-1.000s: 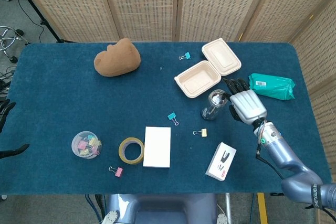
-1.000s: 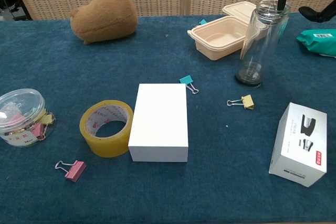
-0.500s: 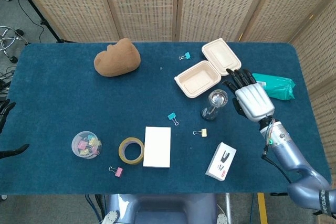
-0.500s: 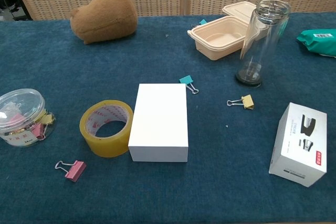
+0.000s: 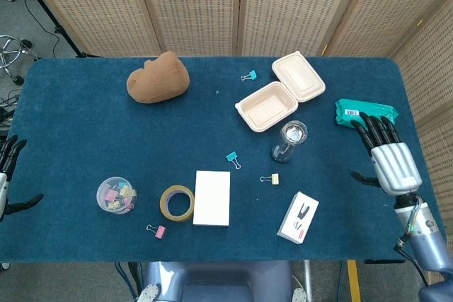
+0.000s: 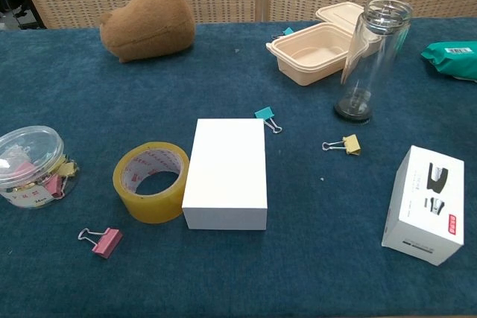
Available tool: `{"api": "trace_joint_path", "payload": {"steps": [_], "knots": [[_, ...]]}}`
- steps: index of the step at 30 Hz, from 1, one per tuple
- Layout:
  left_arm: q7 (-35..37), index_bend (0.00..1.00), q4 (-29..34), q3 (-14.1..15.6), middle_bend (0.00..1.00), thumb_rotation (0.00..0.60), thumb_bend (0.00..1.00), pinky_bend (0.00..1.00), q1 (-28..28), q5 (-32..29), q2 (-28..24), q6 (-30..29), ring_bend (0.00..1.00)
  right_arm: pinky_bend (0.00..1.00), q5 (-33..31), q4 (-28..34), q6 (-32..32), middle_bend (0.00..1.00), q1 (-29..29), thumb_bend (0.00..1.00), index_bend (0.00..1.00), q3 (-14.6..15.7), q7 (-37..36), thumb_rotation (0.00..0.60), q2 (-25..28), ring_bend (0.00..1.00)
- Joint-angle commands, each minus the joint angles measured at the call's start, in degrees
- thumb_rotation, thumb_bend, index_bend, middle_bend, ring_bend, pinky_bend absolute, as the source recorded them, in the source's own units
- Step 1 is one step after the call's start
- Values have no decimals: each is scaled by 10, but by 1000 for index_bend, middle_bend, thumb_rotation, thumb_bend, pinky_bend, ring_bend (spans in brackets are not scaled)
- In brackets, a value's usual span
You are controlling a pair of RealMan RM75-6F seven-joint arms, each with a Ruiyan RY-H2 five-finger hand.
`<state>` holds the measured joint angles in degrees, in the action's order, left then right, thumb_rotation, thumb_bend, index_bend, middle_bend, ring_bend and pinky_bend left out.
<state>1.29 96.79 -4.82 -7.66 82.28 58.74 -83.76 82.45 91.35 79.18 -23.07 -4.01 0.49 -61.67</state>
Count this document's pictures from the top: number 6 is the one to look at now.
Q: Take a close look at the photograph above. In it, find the plain white box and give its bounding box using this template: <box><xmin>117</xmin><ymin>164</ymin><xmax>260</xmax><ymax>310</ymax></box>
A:
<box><xmin>181</xmin><ymin>118</ymin><xmax>269</xmax><ymax>231</ymax></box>

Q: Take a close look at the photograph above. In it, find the yellow packing tape roll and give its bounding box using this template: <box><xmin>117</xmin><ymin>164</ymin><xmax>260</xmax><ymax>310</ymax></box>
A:
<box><xmin>113</xmin><ymin>141</ymin><xmax>191</xmax><ymax>224</ymax></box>

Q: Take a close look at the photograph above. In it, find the beige hinged lunch container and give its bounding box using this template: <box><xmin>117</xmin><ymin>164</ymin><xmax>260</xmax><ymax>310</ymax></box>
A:
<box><xmin>265</xmin><ymin>1</ymin><xmax>381</xmax><ymax>86</ymax></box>

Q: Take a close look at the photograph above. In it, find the yellow binder clip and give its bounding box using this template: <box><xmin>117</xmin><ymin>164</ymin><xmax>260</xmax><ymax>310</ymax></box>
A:
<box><xmin>322</xmin><ymin>134</ymin><xmax>361</xmax><ymax>156</ymax></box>
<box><xmin>55</xmin><ymin>159</ymin><xmax>80</xmax><ymax>178</ymax></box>

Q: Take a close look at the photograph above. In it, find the clear glass bottle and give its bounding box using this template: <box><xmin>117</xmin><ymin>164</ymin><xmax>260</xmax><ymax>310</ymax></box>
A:
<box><xmin>333</xmin><ymin>0</ymin><xmax>414</xmax><ymax>124</ymax></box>

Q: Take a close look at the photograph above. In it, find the brown plush toy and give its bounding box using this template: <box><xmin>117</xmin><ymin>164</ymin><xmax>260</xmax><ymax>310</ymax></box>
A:
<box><xmin>99</xmin><ymin>0</ymin><xmax>197</xmax><ymax>63</ymax></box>

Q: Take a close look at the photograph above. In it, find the blue table cloth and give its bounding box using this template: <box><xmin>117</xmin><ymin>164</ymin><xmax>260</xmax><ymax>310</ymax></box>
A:
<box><xmin>0</xmin><ymin>16</ymin><xmax>477</xmax><ymax>318</ymax></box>

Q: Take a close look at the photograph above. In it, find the pink binder clip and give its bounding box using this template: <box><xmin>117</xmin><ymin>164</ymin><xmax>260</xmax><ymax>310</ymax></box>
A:
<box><xmin>78</xmin><ymin>226</ymin><xmax>124</xmax><ymax>259</ymax></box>
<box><xmin>37</xmin><ymin>174</ymin><xmax>66</xmax><ymax>200</ymax></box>

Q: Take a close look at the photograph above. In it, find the white stapler box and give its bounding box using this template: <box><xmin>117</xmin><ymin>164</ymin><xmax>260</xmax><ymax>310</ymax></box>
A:
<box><xmin>381</xmin><ymin>144</ymin><xmax>465</xmax><ymax>267</ymax></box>

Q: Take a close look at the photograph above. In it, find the clear plastic clip jar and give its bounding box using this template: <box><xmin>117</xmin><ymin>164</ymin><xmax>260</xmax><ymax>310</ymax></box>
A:
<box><xmin>0</xmin><ymin>125</ymin><xmax>80</xmax><ymax>209</ymax></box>

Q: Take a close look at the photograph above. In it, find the green wet wipes pack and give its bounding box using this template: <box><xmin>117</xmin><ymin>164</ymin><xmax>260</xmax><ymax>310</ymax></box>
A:
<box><xmin>420</xmin><ymin>41</ymin><xmax>477</xmax><ymax>83</ymax></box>

